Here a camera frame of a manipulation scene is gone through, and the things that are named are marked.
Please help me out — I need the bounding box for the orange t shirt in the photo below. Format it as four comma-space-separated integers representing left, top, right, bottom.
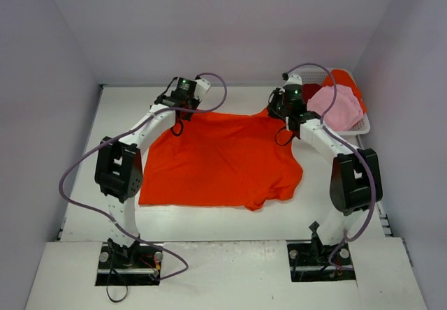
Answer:
138, 110, 304, 211
321, 68, 367, 118

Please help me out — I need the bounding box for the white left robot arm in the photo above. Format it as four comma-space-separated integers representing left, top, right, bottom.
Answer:
94, 77, 211, 268

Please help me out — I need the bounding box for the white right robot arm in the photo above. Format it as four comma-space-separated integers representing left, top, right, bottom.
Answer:
267, 84, 383, 263

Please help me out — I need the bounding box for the dark red t shirt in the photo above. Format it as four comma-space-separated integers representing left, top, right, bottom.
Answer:
302, 83, 322, 103

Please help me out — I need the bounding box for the white plastic basket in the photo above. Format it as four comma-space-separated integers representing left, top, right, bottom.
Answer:
293, 66, 370, 137

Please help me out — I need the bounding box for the pink t shirt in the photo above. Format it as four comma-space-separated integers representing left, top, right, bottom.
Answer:
307, 84, 364, 132

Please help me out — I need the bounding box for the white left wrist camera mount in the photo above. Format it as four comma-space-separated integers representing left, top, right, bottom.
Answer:
193, 77, 212, 102

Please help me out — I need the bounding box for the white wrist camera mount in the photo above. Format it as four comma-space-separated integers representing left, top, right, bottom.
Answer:
283, 73, 302, 89
193, 77, 212, 102

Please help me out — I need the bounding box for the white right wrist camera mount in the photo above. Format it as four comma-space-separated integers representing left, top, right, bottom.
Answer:
283, 73, 302, 89

